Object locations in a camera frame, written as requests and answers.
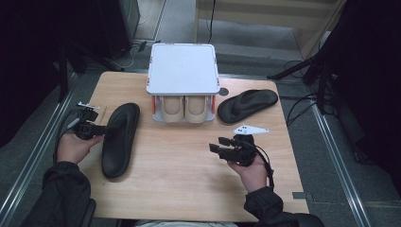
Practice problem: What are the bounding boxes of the cream clog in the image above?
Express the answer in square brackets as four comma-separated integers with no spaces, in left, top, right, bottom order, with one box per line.
[183,95,210,124]
[157,95,184,123]

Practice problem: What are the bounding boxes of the right hand-held gripper cable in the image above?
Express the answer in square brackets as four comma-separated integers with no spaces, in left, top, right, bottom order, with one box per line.
[252,143,276,190]

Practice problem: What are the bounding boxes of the white floor cable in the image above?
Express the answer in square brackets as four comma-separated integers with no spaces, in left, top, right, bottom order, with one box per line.
[110,44,141,70]

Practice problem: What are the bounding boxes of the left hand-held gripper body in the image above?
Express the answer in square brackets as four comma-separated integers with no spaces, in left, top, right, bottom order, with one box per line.
[73,101,101,142]

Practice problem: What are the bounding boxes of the metal floor rail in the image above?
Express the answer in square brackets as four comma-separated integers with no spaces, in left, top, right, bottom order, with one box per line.
[310,100,375,227]
[0,74,78,221]

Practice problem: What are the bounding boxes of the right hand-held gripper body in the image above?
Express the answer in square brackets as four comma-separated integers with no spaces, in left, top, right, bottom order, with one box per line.
[228,124,270,168]

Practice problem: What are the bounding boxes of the person's left hand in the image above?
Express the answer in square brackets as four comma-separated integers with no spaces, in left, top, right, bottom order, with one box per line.
[56,131,104,166]

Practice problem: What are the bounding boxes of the black flip-flop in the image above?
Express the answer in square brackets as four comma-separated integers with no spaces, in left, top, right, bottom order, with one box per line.
[101,102,141,180]
[217,89,280,125]

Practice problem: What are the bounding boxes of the white two-tier shoe rack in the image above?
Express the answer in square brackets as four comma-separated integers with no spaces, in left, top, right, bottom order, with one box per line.
[146,43,221,124]

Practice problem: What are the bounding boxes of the black floor cable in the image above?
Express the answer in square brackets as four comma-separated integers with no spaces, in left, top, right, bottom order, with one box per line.
[285,93,320,126]

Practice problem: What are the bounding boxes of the dark cabinet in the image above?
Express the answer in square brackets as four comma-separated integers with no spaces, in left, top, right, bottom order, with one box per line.
[97,0,141,60]

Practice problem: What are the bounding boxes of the black metal stand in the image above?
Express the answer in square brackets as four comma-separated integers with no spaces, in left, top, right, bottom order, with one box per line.
[266,46,340,116]
[56,41,126,103]

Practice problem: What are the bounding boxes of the black hanging cable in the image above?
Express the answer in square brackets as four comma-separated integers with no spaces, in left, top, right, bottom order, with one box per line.
[206,0,218,45]

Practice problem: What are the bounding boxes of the black curtain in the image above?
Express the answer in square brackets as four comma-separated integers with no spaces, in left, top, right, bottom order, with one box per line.
[0,0,105,149]
[315,0,401,197]

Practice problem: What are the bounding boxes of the black power adapter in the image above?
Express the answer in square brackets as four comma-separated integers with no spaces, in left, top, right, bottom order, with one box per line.
[137,40,162,53]

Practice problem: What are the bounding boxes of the person's right hand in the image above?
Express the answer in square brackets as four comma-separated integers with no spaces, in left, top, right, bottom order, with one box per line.
[227,155,270,194]

